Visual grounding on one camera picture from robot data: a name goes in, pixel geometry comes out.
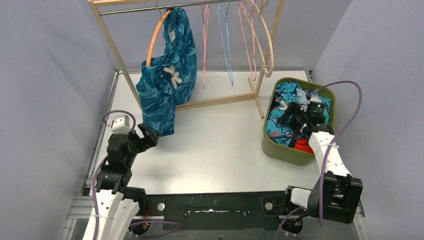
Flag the orange shorts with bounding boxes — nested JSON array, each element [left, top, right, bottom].
[[294, 138, 314, 154]]

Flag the light blue shark shorts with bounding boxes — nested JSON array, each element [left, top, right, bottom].
[[265, 80, 334, 153]]

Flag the light wooden hanger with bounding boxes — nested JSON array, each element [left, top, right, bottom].
[[244, 0, 275, 78]]

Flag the teal shark print shorts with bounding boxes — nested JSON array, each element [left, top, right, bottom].
[[136, 7, 197, 137]]

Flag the orange wooden hanger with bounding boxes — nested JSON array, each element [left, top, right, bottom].
[[145, 9, 172, 67]]

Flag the pink wire hanger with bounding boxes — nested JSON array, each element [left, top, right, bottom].
[[237, 0, 259, 82]]

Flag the light blue hanger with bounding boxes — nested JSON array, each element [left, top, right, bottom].
[[216, 0, 234, 86]]

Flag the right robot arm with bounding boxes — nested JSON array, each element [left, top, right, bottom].
[[278, 101, 363, 224]]

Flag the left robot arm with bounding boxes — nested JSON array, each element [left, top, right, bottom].
[[83, 123, 158, 240]]

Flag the green plastic basket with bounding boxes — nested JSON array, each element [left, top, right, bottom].
[[261, 77, 321, 166]]

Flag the wooden clothes rack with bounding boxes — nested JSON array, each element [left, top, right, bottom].
[[87, 0, 286, 119]]

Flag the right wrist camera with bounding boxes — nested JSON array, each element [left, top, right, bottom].
[[306, 95, 326, 117]]

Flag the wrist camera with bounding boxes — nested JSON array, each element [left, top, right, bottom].
[[111, 114, 132, 135], [306, 95, 326, 117]]

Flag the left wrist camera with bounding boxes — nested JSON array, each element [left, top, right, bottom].
[[111, 114, 132, 135]]

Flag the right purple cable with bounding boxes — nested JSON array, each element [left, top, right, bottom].
[[274, 80, 363, 240]]

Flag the aluminium frame rail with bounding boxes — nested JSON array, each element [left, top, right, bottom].
[[61, 71, 120, 240]]

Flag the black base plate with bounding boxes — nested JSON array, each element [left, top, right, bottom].
[[128, 191, 296, 236]]

